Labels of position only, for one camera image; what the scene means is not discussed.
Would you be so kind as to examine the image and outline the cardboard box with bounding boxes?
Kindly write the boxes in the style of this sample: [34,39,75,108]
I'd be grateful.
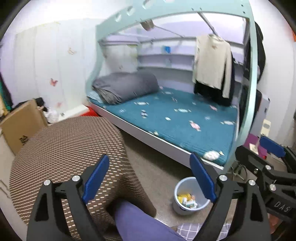
[1,99,48,154]

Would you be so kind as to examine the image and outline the teal quilted mattress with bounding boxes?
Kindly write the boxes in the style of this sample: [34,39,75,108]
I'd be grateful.
[87,87,238,166]

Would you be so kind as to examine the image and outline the purple trouser leg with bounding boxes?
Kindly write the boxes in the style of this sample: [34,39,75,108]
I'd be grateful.
[114,200,184,241]

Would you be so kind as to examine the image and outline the white shelf unit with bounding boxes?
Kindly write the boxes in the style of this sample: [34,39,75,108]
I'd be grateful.
[136,38,246,75]

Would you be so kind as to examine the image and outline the hanging clothes on rack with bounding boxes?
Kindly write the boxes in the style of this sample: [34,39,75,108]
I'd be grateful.
[1,75,13,116]

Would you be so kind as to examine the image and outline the white desk lamp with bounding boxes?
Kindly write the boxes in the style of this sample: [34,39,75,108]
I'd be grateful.
[249,119,272,153]

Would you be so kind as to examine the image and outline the purple stool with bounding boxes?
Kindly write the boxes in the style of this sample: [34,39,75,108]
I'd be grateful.
[243,133,267,160]

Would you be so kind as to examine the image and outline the grey rolled duvet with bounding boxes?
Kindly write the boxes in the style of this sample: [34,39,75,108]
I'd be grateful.
[92,70,159,105]

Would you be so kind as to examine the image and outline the cream hanging sweater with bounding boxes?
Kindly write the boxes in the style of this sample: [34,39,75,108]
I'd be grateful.
[192,34,232,98]

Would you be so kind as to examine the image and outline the checkered slipper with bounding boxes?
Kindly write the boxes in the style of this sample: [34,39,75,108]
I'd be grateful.
[176,222,232,241]

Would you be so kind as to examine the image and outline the mint bunk bed frame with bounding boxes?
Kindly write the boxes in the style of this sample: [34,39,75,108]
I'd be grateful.
[85,1,258,173]

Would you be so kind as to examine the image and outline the white waste bin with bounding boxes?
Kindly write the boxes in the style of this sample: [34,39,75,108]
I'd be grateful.
[173,177,210,216]

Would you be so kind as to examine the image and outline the red storage box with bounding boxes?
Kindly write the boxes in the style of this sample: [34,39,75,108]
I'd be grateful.
[81,106,99,117]

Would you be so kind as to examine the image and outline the yellow blue medicine box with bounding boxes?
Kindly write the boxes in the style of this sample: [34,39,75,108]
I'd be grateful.
[177,193,192,205]

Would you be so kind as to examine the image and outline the brown polka dot tablecloth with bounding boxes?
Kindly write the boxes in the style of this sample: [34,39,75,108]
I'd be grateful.
[10,116,157,232]

